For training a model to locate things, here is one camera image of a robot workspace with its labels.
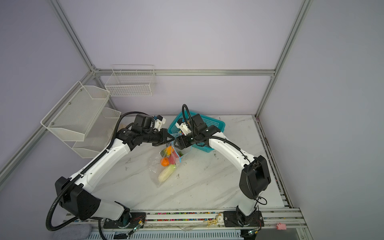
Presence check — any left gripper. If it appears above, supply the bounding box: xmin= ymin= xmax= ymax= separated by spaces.
xmin=142 ymin=128 xmax=175 ymax=147

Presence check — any green yellow cucumber toy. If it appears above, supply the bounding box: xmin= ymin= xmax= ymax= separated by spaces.
xmin=160 ymin=146 xmax=175 ymax=158

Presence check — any red strawberry toy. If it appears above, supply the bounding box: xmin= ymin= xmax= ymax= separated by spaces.
xmin=169 ymin=152 xmax=180 ymax=165

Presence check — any orange persimmon toy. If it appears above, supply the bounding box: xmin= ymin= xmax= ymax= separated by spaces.
xmin=161 ymin=157 xmax=170 ymax=167

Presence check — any teal plastic basket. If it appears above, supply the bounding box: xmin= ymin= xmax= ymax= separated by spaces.
xmin=167 ymin=111 xmax=226 ymax=154

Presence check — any clear zip top bag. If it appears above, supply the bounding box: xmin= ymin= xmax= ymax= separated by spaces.
xmin=148 ymin=142 xmax=191 ymax=187

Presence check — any white radish toy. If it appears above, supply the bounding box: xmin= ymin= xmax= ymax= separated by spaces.
xmin=158 ymin=165 xmax=177 ymax=183

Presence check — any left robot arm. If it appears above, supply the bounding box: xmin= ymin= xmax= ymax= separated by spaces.
xmin=50 ymin=112 xmax=174 ymax=222

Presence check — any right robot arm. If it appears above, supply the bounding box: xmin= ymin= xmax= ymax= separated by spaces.
xmin=175 ymin=114 xmax=271 ymax=218

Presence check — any yellow wooden toy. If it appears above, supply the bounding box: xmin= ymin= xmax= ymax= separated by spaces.
xmin=206 ymin=214 xmax=224 ymax=226

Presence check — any white mesh two-tier shelf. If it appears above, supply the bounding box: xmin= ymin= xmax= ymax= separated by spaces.
xmin=41 ymin=82 xmax=121 ymax=159

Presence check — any grey cloth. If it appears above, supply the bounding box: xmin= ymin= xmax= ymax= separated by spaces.
xmin=53 ymin=224 xmax=92 ymax=240

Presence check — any pink pig figure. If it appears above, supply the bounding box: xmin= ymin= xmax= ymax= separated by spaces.
xmin=276 ymin=223 xmax=287 ymax=231

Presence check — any white wire basket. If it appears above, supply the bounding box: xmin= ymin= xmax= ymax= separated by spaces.
xmin=105 ymin=65 xmax=157 ymax=97

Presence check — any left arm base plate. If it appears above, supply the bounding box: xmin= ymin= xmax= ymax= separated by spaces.
xmin=103 ymin=212 xmax=147 ymax=229

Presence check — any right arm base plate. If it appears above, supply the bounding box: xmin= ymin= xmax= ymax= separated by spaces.
xmin=223 ymin=210 xmax=265 ymax=228

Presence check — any black corrugated cable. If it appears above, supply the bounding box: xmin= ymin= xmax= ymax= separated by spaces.
xmin=45 ymin=111 xmax=148 ymax=240

